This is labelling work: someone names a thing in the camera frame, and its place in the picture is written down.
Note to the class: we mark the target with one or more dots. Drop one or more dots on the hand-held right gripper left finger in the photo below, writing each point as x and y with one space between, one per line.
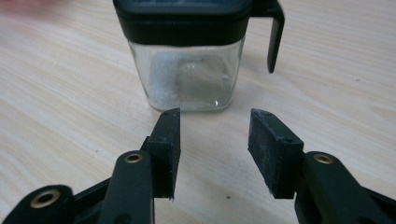
165 146

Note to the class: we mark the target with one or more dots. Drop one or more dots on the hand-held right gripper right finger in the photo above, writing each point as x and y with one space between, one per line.
274 155

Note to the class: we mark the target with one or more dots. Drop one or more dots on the glass jar with black lid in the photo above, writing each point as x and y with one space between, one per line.
186 77

